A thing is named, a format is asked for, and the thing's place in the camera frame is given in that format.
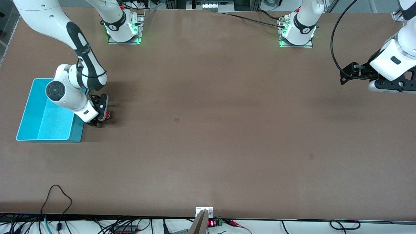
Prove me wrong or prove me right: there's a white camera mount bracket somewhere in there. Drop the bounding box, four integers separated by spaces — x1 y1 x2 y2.
195 207 214 218

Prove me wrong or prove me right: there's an aluminium frame with lit device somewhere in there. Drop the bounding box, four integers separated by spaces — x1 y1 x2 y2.
164 0 261 11

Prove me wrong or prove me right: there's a blue plastic box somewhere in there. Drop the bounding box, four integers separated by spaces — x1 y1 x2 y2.
16 78 91 143

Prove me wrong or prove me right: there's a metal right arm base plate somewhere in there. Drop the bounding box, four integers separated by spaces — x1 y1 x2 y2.
107 9 143 45

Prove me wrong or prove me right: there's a black looped thin cable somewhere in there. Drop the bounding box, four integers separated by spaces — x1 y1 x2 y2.
40 185 73 232

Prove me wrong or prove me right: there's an aluminium frame rail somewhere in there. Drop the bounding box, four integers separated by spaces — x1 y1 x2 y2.
0 15 21 67

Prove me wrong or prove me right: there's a short black table cable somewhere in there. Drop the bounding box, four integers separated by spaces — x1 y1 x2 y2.
257 9 290 21

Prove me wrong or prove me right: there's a red clip lead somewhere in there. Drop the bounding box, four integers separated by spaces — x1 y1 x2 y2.
224 219 253 234

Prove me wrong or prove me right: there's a grey metal camera bar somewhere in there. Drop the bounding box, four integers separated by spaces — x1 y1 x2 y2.
188 210 209 234

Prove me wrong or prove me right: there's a black left camera mount bracket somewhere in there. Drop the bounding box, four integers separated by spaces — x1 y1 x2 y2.
374 69 416 92

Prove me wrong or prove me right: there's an orange connector block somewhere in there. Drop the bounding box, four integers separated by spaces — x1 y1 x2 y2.
113 225 137 234

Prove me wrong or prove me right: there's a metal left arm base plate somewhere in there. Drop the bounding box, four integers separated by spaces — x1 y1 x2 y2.
279 13 314 48

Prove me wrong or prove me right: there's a long black table cable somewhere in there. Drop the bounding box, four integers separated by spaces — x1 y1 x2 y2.
213 11 288 28

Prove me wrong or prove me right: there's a black flat coiled cable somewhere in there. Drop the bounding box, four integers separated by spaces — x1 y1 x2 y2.
330 220 361 230

